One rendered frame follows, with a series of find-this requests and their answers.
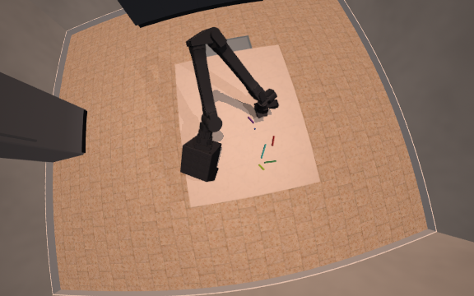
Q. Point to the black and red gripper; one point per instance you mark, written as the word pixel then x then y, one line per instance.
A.
pixel 259 112

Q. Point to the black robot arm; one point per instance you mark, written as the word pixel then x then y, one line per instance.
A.
pixel 210 122

